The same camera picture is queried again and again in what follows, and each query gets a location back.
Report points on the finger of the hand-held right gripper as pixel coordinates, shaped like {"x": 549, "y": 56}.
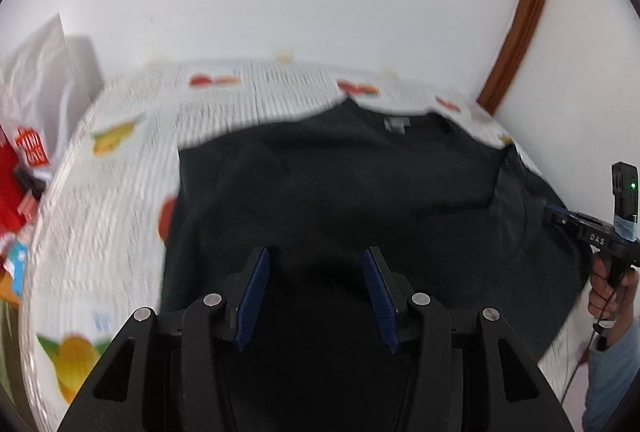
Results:
{"x": 561, "y": 218}

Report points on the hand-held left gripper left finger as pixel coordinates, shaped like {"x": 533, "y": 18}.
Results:
{"x": 251, "y": 297}

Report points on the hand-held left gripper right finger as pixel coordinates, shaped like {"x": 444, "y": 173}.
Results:
{"x": 381, "y": 297}

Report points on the black sweatshirt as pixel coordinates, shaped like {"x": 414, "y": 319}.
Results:
{"x": 325, "y": 182}

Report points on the person's right forearm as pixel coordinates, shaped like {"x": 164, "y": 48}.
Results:
{"x": 615, "y": 377}

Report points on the person's right hand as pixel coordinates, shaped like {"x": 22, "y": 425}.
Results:
{"x": 599, "y": 299}

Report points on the fruit print tablecloth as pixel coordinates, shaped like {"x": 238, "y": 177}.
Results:
{"x": 125, "y": 192}

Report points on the brown wooden door trim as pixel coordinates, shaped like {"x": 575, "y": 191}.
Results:
{"x": 530, "y": 6}

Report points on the blue packet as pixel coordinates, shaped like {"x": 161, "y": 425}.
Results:
{"x": 19, "y": 259}

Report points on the white plastic bag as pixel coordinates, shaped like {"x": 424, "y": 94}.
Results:
{"x": 35, "y": 81}

